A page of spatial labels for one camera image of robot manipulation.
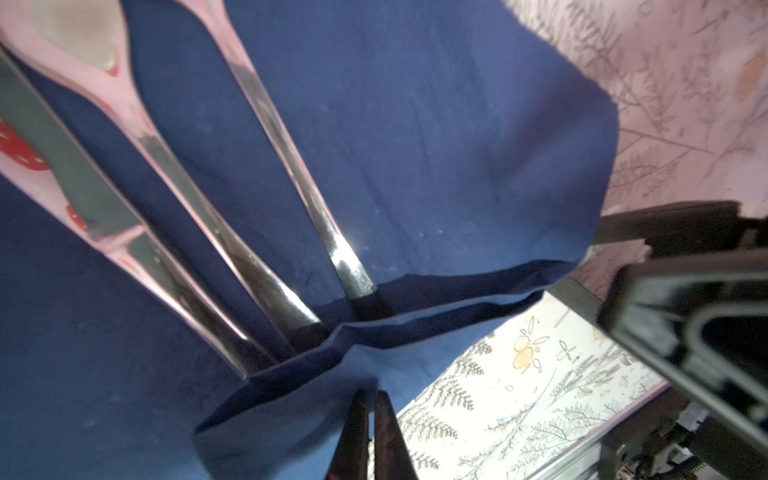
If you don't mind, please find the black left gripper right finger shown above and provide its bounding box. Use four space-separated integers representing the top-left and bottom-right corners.
374 390 418 480

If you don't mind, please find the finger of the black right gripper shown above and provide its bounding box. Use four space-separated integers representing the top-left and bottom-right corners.
550 200 767 454

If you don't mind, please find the dark blue paper napkin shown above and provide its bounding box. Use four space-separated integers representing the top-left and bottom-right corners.
1 1 618 479

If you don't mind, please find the silver metal spoon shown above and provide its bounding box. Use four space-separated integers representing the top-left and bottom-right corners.
179 0 394 321

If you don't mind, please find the silver metal fork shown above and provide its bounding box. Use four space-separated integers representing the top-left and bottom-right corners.
1 1 329 351

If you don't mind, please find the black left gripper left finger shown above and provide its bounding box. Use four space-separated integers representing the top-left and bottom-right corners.
325 390 370 480

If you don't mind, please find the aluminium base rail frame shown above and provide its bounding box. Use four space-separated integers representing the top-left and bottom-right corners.
527 383 768 480

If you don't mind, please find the silver metal knife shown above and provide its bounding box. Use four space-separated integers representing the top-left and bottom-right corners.
1 54 275 378

